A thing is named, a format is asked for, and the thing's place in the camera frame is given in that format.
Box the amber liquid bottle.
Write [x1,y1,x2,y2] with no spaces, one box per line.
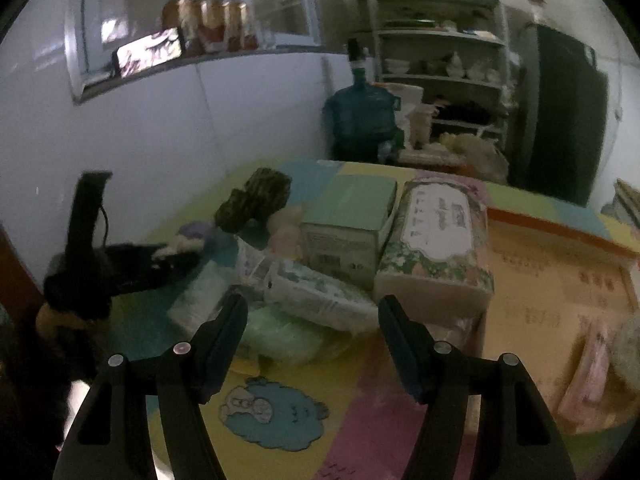
[227,0,261,52]
[204,0,232,53]
[182,0,210,43]
[161,0,190,31]

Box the white soft pack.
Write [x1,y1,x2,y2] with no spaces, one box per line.
[166,260,237,337]

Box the blue water jug with pump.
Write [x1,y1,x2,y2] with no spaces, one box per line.
[322,37,403,162]

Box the black cable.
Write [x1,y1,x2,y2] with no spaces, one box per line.
[96,200,111,252]

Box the white metal shelf rack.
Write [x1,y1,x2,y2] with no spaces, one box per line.
[369,0,512,163]

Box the pale green soft pack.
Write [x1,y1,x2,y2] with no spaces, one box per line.
[237,304,343,367]

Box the orange cardboard box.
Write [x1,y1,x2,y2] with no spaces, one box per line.
[481,206,640,435]

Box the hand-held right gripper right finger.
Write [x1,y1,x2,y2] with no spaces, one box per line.
[378,294,576,480]

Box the leopard print plush slipper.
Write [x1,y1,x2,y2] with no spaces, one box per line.
[215,166,292,234]

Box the white green printed plastic pack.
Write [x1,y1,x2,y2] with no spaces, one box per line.
[234,237,378,335]

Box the pile of plastic bags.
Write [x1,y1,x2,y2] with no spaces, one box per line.
[397,130,510,183]

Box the purple white plush toy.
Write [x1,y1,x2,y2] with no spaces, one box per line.
[151,220,217,262]

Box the mint green cardboard box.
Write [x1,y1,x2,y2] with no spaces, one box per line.
[299,174,399,290]

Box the pale pink plush toy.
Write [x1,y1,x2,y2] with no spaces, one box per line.
[267,204,307,257]

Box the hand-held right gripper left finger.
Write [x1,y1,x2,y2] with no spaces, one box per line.
[52,290,248,480]

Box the interior window frame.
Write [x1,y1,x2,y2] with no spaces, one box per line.
[65,0,323,106]

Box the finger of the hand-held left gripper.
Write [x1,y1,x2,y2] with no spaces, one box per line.
[109,252,202,295]
[109,242,168,267]

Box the smartphone with lit screen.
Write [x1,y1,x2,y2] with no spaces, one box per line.
[111,26,187,79]

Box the dark refrigerator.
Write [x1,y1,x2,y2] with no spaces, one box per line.
[509,24,610,207]

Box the floral tissue pack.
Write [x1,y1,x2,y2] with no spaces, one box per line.
[372,179,496,320]

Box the colourful foam play mat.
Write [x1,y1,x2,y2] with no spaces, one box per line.
[107,157,640,480]

